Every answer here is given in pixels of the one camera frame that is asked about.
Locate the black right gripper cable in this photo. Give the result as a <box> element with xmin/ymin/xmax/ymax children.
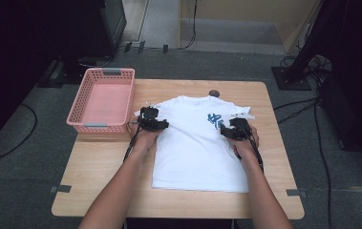
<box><xmin>245</xmin><ymin>128</ymin><xmax>265</xmax><ymax>174</ymax></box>

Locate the pink plastic basket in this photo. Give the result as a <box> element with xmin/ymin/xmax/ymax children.
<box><xmin>66</xmin><ymin>67</ymin><xmax>137</xmax><ymax>135</ymax></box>

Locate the person's right hand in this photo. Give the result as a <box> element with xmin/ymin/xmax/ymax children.
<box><xmin>230</xmin><ymin>124</ymin><xmax>261</xmax><ymax>157</ymax></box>

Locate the white t-shirt with blue print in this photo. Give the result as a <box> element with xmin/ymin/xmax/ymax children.
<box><xmin>133</xmin><ymin>94</ymin><xmax>256</xmax><ymax>195</ymax></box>

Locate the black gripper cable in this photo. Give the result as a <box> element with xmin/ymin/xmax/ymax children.
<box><xmin>122</xmin><ymin>115</ymin><xmax>144</xmax><ymax>164</ymax></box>
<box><xmin>245</xmin><ymin>128</ymin><xmax>265</xmax><ymax>174</ymax></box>

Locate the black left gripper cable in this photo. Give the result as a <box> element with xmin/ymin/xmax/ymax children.
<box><xmin>122</xmin><ymin>115</ymin><xmax>144</xmax><ymax>164</ymax></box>

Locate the dark cabinet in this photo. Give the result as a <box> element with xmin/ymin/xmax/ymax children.
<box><xmin>57</xmin><ymin>0</ymin><xmax>128</xmax><ymax>63</ymax></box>

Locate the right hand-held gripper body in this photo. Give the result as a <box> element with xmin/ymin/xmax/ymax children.
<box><xmin>228</xmin><ymin>111</ymin><xmax>257</xmax><ymax>142</ymax></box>

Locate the black floor cable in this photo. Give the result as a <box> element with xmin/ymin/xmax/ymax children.
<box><xmin>277</xmin><ymin>101</ymin><xmax>317</xmax><ymax>125</ymax></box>
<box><xmin>313</xmin><ymin>98</ymin><xmax>333</xmax><ymax>229</ymax></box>
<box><xmin>0</xmin><ymin>102</ymin><xmax>38</xmax><ymax>170</ymax></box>
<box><xmin>272</xmin><ymin>96</ymin><xmax>320</xmax><ymax>112</ymax></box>

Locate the dark equipment box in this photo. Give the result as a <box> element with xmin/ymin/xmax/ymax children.
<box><xmin>317</xmin><ymin>74</ymin><xmax>362</xmax><ymax>156</ymax></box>

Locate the black metal stand pole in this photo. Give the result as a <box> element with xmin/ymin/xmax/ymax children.
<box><xmin>285</xmin><ymin>0</ymin><xmax>350</xmax><ymax>82</ymax></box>

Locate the grey tape strip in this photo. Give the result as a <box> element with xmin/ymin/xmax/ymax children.
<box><xmin>286</xmin><ymin>188</ymin><xmax>309</xmax><ymax>198</ymax></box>
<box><xmin>49</xmin><ymin>184</ymin><xmax>73</xmax><ymax>195</ymax></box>

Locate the black hanging cable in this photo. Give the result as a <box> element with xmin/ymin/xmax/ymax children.
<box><xmin>177</xmin><ymin>0</ymin><xmax>199</xmax><ymax>51</ymax></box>

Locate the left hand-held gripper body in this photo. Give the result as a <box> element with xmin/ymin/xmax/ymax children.
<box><xmin>138</xmin><ymin>101</ymin><xmax>161</xmax><ymax>132</ymax></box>

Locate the person's left hand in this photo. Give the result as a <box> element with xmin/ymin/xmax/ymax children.
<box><xmin>129</xmin><ymin>117</ymin><xmax>163</xmax><ymax>151</ymax></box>

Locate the tangle of black cables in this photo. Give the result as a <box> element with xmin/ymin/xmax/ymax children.
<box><xmin>278</xmin><ymin>54</ymin><xmax>333</xmax><ymax>84</ymax></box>

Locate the black stand base plate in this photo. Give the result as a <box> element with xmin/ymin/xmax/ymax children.
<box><xmin>270</xmin><ymin>65</ymin><xmax>312</xmax><ymax>92</ymax></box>

